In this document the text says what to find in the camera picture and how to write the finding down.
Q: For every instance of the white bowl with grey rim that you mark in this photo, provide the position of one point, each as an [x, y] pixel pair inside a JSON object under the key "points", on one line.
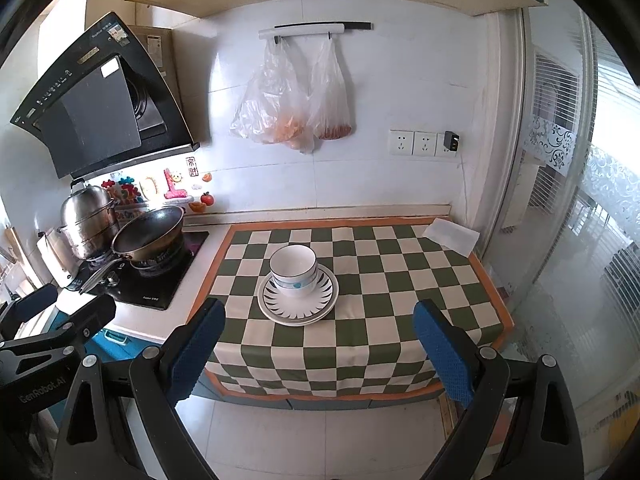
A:
{"points": [[294, 262]]}

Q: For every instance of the colourful wall decorations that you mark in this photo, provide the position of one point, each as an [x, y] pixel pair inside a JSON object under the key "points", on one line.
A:
{"points": [[155, 187]]}

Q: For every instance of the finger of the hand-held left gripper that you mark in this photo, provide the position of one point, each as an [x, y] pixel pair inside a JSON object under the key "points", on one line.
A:
{"points": [[35, 302], [85, 320]]}

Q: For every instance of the dark wok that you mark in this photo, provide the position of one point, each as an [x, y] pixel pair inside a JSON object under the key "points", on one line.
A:
{"points": [[150, 232]]}

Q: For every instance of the white bowl with blue print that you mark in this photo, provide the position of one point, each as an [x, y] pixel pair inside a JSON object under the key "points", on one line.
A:
{"points": [[296, 285]]}

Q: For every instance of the wooden cutting board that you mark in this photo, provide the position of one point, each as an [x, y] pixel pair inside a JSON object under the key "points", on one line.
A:
{"points": [[10, 250]]}

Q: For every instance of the black gas stove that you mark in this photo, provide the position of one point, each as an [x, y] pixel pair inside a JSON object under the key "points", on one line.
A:
{"points": [[145, 275]]}

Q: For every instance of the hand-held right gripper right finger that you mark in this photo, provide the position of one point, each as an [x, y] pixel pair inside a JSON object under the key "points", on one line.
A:
{"points": [[445, 355]]}

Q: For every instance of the clear plastic bag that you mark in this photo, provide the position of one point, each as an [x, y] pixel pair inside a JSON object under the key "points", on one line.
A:
{"points": [[330, 95], [265, 105]]}

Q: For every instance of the glass sliding door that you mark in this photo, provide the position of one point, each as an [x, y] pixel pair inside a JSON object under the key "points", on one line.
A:
{"points": [[590, 185]]}

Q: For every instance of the black power plug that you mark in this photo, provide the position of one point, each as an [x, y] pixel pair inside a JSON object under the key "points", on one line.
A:
{"points": [[451, 140]]}

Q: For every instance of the blue cabinet front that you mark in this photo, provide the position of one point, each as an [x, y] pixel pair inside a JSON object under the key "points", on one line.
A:
{"points": [[120, 337]]}

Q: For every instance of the white kitchen appliance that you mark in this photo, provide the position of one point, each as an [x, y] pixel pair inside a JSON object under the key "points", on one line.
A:
{"points": [[55, 260]]}

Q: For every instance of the white wall hook rail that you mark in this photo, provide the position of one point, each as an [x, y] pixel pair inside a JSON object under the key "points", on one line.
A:
{"points": [[315, 29]]}

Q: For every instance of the white folded cloth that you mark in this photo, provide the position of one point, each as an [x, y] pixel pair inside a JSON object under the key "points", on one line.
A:
{"points": [[452, 235]]}

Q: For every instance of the steel steamer pot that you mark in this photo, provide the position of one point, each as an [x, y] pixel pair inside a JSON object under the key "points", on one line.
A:
{"points": [[87, 220]]}

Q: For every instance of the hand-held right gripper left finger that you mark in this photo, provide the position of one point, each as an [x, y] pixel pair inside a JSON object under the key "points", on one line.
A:
{"points": [[195, 350]]}

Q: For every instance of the green white checkered tablecloth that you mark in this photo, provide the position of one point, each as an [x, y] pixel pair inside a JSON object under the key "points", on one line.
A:
{"points": [[380, 280]]}

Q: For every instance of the black range hood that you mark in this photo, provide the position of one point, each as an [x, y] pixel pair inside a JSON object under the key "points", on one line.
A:
{"points": [[95, 95]]}

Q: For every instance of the blue leaf pattern plate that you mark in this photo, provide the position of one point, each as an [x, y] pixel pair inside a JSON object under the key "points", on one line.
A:
{"points": [[300, 302]]}

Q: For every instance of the plain white plate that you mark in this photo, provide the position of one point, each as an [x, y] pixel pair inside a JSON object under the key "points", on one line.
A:
{"points": [[280, 319]]}

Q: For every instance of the white wall socket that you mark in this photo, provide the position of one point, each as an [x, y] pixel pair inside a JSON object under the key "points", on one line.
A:
{"points": [[425, 144], [401, 142], [442, 147]]}

